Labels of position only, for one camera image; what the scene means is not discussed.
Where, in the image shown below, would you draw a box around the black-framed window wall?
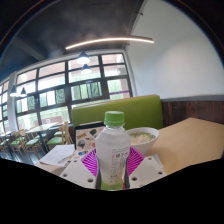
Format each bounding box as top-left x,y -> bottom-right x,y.
0,49 -> 134,134

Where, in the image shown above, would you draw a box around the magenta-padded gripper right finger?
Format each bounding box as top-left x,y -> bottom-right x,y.
125,146 -> 168,190

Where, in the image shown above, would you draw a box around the white paper sheet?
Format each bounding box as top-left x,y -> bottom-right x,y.
39,143 -> 76,168

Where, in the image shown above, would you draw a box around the green upholstered bench backrest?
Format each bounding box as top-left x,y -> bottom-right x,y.
70,94 -> 164,131

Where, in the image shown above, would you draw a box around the white bowl of noodle soup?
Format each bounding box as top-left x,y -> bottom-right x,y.
126,126 -> 160,156

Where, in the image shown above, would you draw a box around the black sticker-covered laptop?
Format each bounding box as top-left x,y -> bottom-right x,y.
73,121 -> 106,151

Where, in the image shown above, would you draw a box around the green-capped clear drink bottle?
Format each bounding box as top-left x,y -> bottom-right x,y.
94,110 -> 132,191

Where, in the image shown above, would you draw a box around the group of pendant lamps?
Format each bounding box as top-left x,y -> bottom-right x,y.
9,49 -> 93,98

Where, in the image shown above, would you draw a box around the long curved ceiling light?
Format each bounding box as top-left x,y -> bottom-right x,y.
64,35 -> 155,51

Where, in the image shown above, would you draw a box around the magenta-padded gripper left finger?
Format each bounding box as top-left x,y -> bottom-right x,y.
59,148 -> 99,190

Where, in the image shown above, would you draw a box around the colourful sticker sheet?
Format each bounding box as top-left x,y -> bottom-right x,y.
64,149 -> 89,164

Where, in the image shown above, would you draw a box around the group of green-seated wooden chairs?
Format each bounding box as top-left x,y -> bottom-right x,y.
0,121 -> 74,158

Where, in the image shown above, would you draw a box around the light wooden dining table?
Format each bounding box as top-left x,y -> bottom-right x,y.
24,122 -> 59,154

